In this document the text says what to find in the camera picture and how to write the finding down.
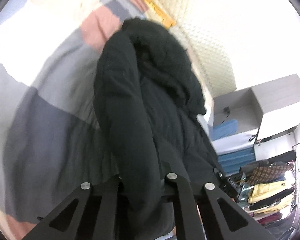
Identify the plaid garment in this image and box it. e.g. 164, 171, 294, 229
246, 162, 294, 185

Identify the checked pastel blanket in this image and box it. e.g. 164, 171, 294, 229
0, 0, 150, 240

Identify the yellow jacket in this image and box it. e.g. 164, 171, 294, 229
247, 181, 294, 205

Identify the cream quilted headboard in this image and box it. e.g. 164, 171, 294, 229
137, 0, 238, 98

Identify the dark red garment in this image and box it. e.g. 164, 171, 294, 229
257, 211, 283, 225

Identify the grey and white wardrobe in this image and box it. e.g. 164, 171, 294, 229
212, 73, 300, 155

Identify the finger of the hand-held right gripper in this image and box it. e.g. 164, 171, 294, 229
213, 166, 241, 202

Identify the black puffer jacket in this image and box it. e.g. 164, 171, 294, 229
92, 17, 226, 212

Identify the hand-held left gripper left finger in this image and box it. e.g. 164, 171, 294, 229
22, 176, 124, 240

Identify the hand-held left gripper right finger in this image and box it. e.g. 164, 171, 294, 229
162, 172, 278, 240

